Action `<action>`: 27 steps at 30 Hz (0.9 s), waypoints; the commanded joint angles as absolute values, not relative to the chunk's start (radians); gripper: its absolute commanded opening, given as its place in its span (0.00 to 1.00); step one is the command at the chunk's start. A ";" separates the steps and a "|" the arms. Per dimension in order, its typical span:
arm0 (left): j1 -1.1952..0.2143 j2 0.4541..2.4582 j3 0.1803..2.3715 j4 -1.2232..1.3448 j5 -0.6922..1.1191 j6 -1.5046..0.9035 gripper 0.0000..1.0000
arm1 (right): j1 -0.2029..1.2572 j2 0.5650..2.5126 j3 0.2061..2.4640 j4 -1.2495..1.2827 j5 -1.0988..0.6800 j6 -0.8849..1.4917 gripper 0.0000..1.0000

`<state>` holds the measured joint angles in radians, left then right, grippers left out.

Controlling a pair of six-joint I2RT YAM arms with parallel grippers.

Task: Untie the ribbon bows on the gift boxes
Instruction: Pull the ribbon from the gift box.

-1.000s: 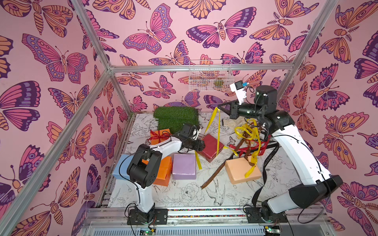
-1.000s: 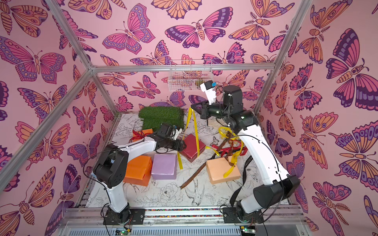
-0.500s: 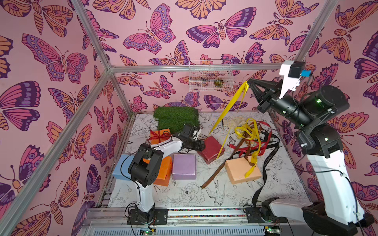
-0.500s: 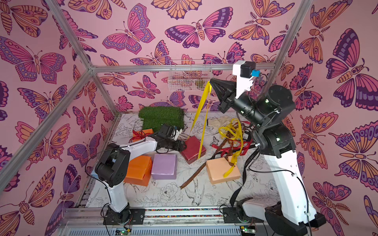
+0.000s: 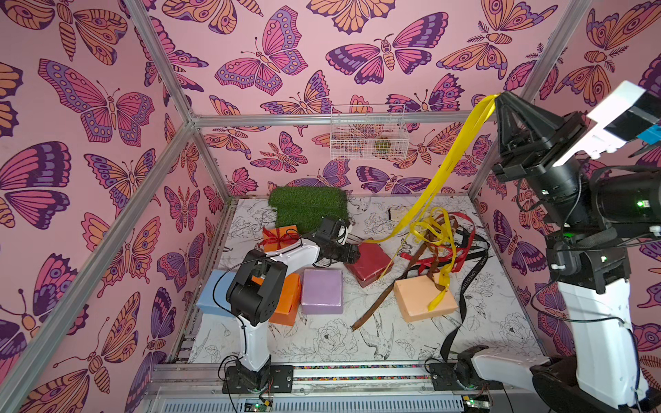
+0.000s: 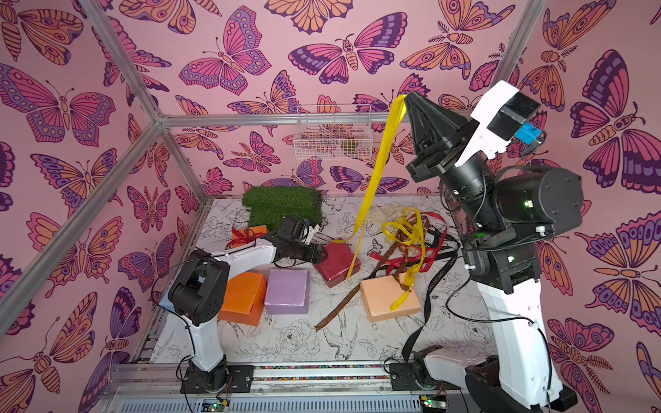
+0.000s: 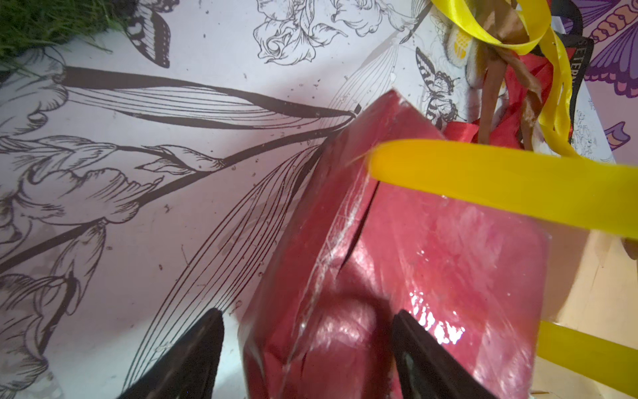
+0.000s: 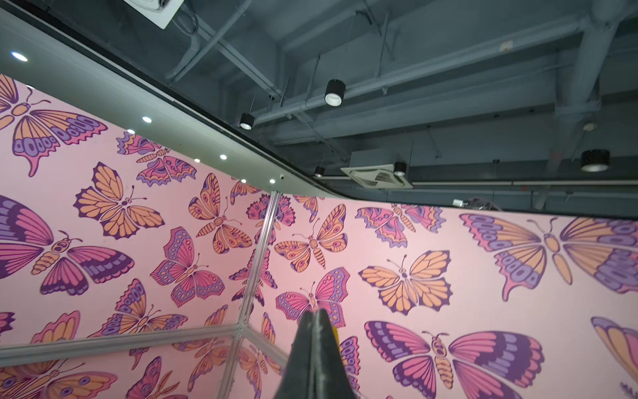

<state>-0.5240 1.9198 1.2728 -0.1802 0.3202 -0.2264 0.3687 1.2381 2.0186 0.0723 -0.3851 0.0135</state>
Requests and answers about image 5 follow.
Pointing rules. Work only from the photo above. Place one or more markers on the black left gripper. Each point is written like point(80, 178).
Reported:
point(349, 253)

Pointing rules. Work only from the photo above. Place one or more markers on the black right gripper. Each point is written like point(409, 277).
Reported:
point(537, 145)

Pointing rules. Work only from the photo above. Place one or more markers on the dark red gift box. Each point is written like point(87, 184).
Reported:
point(372, 264)

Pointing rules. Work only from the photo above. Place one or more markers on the lilac gift box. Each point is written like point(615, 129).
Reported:
point(322, 292)

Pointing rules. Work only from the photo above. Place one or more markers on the small orange gift box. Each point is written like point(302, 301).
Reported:
point(279, 236)

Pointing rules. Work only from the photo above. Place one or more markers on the large orange gift box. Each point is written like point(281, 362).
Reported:
point(286, 312)

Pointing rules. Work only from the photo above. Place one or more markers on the peach gift box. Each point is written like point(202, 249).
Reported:
point(418, 299)

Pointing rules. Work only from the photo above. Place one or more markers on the light blue gift box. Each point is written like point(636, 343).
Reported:
point(212, 299)

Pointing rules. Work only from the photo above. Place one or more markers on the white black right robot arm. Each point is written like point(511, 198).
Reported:
point(599, 218)

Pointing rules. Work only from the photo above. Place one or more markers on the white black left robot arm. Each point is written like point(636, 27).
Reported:
point(257, 285)

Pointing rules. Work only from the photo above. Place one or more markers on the green artificial grass mat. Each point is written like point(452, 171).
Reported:
point(305, 207)

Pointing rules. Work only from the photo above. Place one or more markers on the beige knit work glove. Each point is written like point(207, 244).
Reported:
point(398, 213)

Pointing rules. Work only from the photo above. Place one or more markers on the aluminium frame post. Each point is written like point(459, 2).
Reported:
point(557, 42)

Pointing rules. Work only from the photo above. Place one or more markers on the white wire basket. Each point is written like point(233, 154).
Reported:
point(369, 136)

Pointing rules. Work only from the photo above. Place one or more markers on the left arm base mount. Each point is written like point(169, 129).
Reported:
point(271, 378)

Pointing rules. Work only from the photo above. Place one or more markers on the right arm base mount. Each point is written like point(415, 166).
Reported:
point(458, 375)

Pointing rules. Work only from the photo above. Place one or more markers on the aluminium front rail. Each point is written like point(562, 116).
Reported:
point(336, 387)

